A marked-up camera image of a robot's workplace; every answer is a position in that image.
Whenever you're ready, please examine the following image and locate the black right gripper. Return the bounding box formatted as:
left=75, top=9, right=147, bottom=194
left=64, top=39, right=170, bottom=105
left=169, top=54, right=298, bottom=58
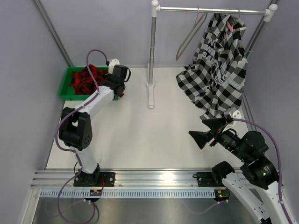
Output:
left=189, top=115, right=249, bottom=161

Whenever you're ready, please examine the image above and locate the red black plaid shirt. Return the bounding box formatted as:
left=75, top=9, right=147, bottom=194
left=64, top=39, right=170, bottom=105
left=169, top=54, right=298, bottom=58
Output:
left=70, top=64, right=108, bottom=96

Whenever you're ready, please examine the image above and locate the metal clothes hanger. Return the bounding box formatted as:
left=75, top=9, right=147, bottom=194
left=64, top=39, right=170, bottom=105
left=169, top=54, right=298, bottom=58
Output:
left=175, top=9, right=207, bottom=61

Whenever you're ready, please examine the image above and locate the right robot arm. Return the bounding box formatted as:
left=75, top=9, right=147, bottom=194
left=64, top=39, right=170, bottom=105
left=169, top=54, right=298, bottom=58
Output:
left=189, top=115, right=297, bottom=224

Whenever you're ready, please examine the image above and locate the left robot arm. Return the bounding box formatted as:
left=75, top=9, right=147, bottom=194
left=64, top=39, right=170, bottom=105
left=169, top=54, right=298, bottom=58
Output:
left=55, top=64, right=131, bottom=187

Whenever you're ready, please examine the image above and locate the black white plaid shirt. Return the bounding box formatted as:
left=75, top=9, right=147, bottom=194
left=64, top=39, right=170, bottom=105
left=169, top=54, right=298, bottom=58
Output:
left=176, top=14, right=248, bottom=120

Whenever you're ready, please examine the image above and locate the pink clothes hanger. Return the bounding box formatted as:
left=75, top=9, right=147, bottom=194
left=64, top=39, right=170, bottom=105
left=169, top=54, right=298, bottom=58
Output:
left=224, top=21, right=235, bottom=37

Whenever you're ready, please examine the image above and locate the green plastic tray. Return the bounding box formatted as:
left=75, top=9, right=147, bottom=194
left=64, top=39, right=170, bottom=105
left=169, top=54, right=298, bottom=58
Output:
left=59, top=65, right=120, bottom=102

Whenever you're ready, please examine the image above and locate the metal clothes rack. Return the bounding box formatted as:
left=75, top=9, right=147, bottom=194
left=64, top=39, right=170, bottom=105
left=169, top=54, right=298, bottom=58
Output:
left=146, top=0, right=279, bottom=109

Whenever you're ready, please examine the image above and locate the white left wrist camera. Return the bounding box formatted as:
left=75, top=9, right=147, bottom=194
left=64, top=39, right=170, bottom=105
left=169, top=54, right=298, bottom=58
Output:
left=108, top=58, right=120, bottom=74

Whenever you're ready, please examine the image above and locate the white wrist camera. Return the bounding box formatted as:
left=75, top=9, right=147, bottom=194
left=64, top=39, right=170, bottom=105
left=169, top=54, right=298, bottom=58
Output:
left=223, top=108, right=242, bottom=131
left=108, top=58, right=120, bottom=74

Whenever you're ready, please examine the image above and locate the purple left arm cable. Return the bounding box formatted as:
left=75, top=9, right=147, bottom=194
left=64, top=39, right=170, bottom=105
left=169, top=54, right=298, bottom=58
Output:
left=56, top=49, right=110, bottom=224

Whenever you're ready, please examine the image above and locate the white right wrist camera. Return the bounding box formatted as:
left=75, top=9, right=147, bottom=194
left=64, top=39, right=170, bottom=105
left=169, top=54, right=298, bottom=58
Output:
left=223, top=108, right=242, bottom=131

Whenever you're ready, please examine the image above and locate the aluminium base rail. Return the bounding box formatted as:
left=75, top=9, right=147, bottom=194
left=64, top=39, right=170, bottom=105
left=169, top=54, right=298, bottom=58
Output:
left=30, top=168, right=285, bottom=189

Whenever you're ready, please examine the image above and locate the white slotted cable duct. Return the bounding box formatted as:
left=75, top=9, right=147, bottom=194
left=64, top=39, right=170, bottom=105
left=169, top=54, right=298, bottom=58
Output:
left=39, top=188, right=215, bottom=199

